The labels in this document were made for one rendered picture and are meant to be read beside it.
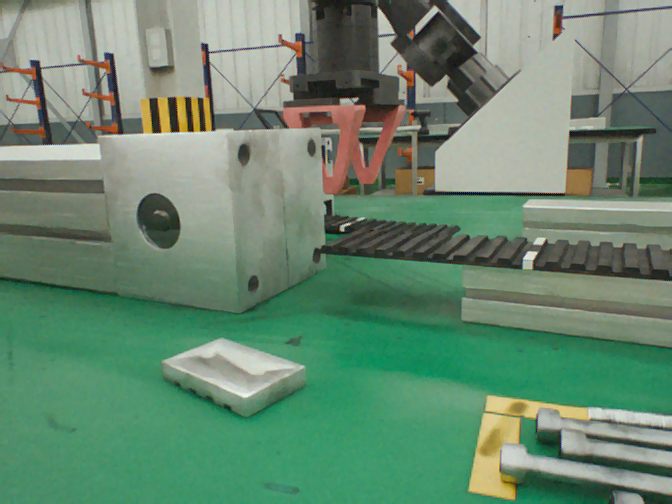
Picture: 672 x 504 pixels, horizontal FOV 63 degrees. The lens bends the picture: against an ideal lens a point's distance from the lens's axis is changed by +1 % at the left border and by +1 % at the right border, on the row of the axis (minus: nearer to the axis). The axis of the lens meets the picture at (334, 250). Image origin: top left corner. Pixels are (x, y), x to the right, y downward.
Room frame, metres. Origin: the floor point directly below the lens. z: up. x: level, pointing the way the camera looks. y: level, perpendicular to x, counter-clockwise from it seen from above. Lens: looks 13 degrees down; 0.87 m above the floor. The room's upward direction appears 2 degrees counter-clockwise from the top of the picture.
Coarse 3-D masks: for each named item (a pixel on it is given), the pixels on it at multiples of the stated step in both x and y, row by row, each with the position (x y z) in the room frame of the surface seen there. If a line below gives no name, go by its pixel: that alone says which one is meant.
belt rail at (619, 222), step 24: (528, 216) 0.42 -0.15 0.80; (552, 216) 0.41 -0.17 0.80; (576, 216) 0.40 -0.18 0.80; (600, 216) 0.40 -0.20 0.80; (624, 216) 0.39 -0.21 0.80; (648, 216) 0.38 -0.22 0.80; (528, 240) 0.42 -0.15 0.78; (552, 240) 0.41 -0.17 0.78; (576, 240) 0.40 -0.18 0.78; (600, 240) 0.39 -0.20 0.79; (624, 240) 0.39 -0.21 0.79; (648, 240) 0.38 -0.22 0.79
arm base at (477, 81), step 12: (468, 60) 0.87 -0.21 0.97; (480, 60) 0.88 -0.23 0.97; (456, 72) 0.88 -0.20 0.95; (468, 72) 0.87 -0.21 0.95; (480, 72) 0.87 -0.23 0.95; (492, 72) 0.86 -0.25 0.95; (504, 72) 0.87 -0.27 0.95; (516, 72) 0.83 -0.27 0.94; (456, 84) 0.88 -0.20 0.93; (468, 84) 0.87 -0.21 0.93; (480, 84) 0.85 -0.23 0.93; (492, 84) 0.85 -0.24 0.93; (504, 84) 0.84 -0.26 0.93; (456, 96) 0.91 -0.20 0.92; (468, 96) 0.86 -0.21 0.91; (480, 96) 0.85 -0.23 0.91; (492, 96) 0.85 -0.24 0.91; (468, 108) 0.87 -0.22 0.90; (480, 108) 0.85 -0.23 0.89; (468, 120) 0.86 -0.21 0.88
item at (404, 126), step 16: (256, 112) 3.46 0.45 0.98; (272, 112) 3.87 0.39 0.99; (336, 128) 3.51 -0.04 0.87; (368, 128) 3.34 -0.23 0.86; (400, 128) 3.31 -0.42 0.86; (416, 128) 3.30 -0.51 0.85; (416, 144) 3.31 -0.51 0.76; (416, 160) 3.31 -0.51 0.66; (416, 176) 3.31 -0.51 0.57; (416, 192) 3.31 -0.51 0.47
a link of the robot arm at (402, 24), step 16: (384, 0) 0.88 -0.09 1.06; (400, 0) 0.87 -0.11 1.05; (416, 0) 0.87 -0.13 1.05; (432, 0) 0.87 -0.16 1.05; (400, 16) 0.88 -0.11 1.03; (416, 16) 0.87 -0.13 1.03; (448, 16) 0.86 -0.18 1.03; (400, 32) 0.88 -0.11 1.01; (464, 32) 0.85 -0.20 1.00; (400, 48) 0.89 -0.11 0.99; (416, 48) 0.87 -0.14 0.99; (416, 64) 0.87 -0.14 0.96; (432, 64) 0.87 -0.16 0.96; (432, 80) 0.88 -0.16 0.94
